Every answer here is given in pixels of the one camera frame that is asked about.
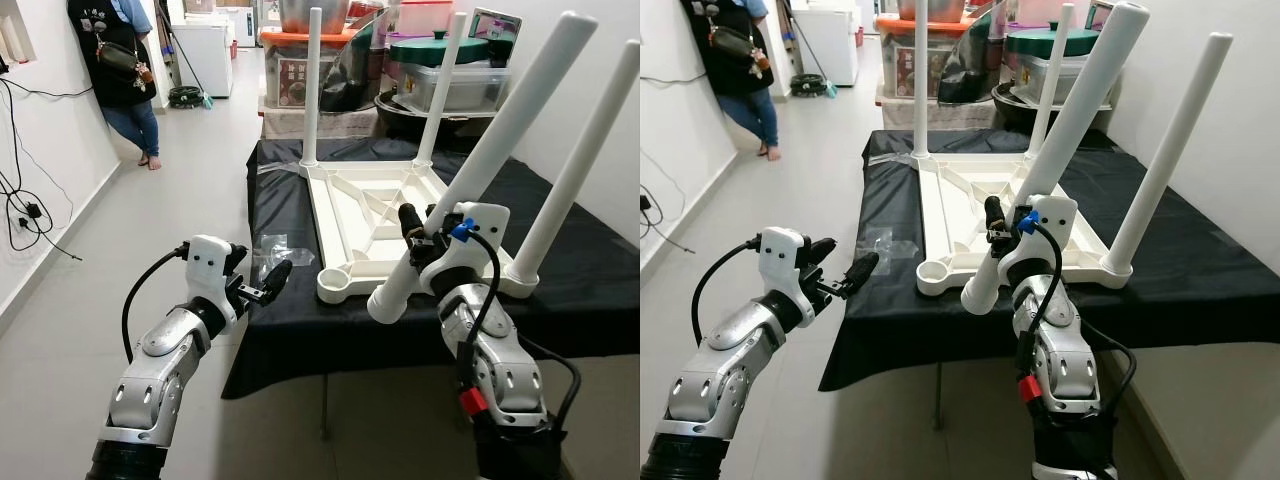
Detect person in black apron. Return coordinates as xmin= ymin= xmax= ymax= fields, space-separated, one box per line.
xmin=682 ymin=0 xmax=783 ymax=161
xmin=68 ymin=0 xmax=163 ymax=171

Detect beige cloth-covered bench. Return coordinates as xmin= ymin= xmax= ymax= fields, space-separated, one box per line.
xmin=875 ymin=95 xmax=1001 ymax=131
xmin=260 ymin=105 xmax=381 ymax=141

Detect clear storage box orange lid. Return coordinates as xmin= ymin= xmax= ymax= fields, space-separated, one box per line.
xmin=875 ymin=15 xmax=976 ymax=101
xmin=260 ymin=28 xmax=356 ymax=109

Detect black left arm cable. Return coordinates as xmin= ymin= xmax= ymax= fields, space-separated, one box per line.
xmin=690 ymin=238 xmax=763 ymax=346
xmin=122 ymin=245 xmax=191 ymax=366

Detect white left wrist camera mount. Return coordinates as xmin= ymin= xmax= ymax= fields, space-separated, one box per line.
xmin=757 ymin=227 xmax=816 ymax=311
xmin=187 ymin=235 xmax=249 ymax=321

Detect white cabinet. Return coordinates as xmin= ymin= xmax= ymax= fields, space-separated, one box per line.
xmin=795 ymin=5 xmax=861 ymax=89
xmin=180 ymin=20 xmax=234 ymax=99

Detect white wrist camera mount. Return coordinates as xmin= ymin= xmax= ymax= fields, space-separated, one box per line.
xmin=1000 ymin=195 xmax=1079 ymax=291
xmin=757 ymin=227 xmax=816 ymax=311
xmin=187 ymin=235 xmax=249 ymax=321
xmin=430 ymin=202 xmax=511 ymax=301

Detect black wok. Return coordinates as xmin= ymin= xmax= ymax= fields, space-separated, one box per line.
xmin=375 ymin=90 xmax=501 ymax=141
xmin=992 ymin=82 xmax=1111 ymax=133

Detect black tablecloth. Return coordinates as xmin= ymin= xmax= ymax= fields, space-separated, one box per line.
xmin=220 ymin=135 xmax=641 ymax=401
xmin=820 ymin=128 xmax=1280 ymax=393

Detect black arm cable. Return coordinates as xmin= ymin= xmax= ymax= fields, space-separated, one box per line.
xmin=122 ymin=245 xmax=191 ymax=366
xmin=450 ymin=225 xmax=583 ymax=431
xmin=690 ymin=238 xmax=763 ymax=346
xmin=1015 ymin=215 xmax=1138 ymax=421

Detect white plastic children table top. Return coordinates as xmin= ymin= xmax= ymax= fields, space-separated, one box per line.
xmin=300 ymin=160 xmax=541 ymax=306
xmin=912 ymin=152 xmax=1136 ymax=297

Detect mop with green head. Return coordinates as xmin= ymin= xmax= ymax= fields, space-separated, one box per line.
xmin=160 ymin=0 xmax=216 ymax=111
xmin=785 ymin=0 xmax=839 ymax=99

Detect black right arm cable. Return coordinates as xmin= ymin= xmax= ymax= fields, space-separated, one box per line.
xmin=450 ymin=225 xmax=583 ymax=431
xmin=1015 ymin=215 xmax=1138 ymax=421

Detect black crossbody bag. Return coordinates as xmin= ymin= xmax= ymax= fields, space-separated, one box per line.
xmin=95 ymin=40 xmax=156 ymax=86
xmin=708 ymin=25 xmax=771 ymax=79

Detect black shiny bag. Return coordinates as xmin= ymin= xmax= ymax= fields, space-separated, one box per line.
xmin=320 ymin=25 xmax=386 ymax=113
xmin=938 ymin=12 xmax=1006 ymax=105

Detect silver robot leg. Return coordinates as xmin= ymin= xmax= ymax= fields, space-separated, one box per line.
xmin=1030 ymin=410 xmax=1119 ymax=480
xmin=470 ymin=420 xmax=566 ymax=480

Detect black wall cables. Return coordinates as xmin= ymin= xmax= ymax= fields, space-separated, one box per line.
xmin=640 ymin=150 xmax=696 ymax=256
xmin=0 ymin=60 xmax=96 ymax=263

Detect clear plastic storage box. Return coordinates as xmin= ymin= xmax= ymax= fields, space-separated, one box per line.
xmin=1010 ymin=52 xmax=1116 ymax=106
xmin=395 ymin=62 xmax=511 ymax=113

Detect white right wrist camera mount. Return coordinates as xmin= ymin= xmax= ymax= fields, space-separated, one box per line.
xmin=430 ymin=202 xmax=511 ymax=301
xmin=1000 ymin=195 xmax=1079 ymax=291

